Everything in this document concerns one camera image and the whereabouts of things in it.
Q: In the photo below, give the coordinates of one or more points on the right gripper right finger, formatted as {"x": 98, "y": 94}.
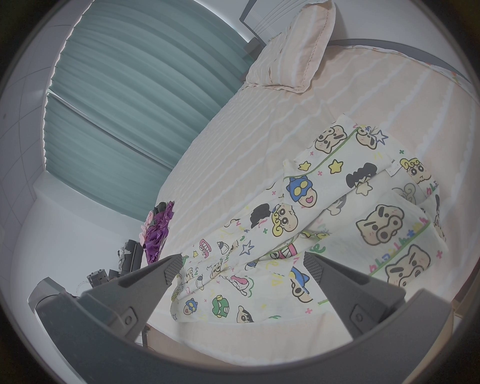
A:
{"x": 352, "y": 296}

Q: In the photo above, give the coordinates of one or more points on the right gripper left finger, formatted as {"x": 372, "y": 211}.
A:
{"x": 138, "y": 296}

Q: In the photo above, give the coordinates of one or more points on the white printed pyjama top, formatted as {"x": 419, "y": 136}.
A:
{"x": 337, "y": 210}

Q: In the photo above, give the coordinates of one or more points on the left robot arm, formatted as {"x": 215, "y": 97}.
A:
{"x": 131, "y": 257}

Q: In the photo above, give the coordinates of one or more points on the pile of clothes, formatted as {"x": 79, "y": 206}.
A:
{"x": 159, "y": 232}

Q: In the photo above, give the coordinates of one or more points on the bed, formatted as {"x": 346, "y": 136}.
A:
{"x": 262, "y": 131}

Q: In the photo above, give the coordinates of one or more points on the blue-green curtain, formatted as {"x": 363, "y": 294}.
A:
{"x": 150, "y": 67}
{"x": 101, "y": 157}

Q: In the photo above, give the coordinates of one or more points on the pink striped pillow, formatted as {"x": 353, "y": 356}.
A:
{"x": 292, "y": 48}

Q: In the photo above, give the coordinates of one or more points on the grey white bedside table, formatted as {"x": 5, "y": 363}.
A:
{"x": 255, "y": 50}

